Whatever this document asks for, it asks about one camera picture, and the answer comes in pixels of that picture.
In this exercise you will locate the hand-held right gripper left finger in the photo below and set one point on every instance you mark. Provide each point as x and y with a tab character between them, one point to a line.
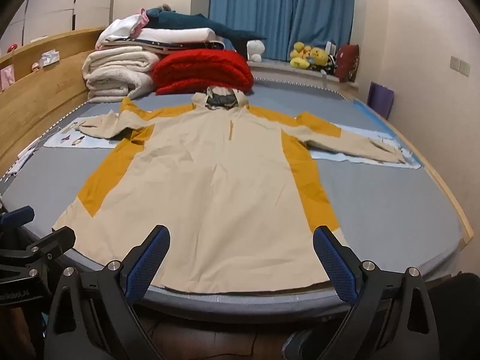
148	262

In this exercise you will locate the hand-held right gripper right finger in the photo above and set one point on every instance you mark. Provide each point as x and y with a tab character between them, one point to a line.
335	266

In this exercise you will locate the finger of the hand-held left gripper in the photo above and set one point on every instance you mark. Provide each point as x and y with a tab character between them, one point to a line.
56	240
20	215

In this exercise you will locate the beige and yellow hooded jacket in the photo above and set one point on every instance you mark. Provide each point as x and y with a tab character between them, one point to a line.
225	195

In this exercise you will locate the bed with grey sheet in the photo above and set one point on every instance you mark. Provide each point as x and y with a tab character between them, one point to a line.
375	202

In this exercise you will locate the light blue printed mat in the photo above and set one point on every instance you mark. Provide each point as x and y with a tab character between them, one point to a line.
71	138
375	159

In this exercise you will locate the wooden headboard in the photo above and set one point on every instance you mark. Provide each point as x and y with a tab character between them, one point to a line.
45	90

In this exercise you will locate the pink card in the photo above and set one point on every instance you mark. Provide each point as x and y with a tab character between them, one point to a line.
5	78

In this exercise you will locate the tissue pack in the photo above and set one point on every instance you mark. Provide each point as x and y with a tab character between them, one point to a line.
48	58

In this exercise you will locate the purple box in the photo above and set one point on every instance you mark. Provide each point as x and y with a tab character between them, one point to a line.
380	99

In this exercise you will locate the white folded fleece blanket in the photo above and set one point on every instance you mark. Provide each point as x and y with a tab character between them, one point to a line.
116	67

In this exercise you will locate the red folded blanket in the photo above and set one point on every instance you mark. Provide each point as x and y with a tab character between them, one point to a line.
202	69

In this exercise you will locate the dark red bag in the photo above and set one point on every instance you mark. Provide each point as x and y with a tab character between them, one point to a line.
347	62

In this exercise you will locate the window sill bench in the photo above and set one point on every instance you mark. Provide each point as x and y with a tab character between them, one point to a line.
277	68

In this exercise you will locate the yellow plush toy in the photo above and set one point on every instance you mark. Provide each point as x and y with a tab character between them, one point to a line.
319	57

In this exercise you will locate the white and pink folded cloth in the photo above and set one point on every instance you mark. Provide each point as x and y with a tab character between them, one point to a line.
120	28

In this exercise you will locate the yellow packets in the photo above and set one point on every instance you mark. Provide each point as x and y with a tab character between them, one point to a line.
300	54

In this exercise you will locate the white wardrobe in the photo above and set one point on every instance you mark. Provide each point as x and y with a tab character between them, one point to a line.
48	0

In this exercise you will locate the white folded pillow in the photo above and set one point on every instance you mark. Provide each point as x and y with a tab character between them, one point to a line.
176	34

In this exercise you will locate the white plush toy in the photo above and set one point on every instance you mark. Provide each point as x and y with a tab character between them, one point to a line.
255	50

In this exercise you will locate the dark teal cloth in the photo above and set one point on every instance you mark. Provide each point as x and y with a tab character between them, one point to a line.
180	20

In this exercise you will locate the blue curtain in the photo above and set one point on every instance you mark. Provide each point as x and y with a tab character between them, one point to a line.
281	7

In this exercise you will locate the wall switch plate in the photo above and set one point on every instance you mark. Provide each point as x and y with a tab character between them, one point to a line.
460	65

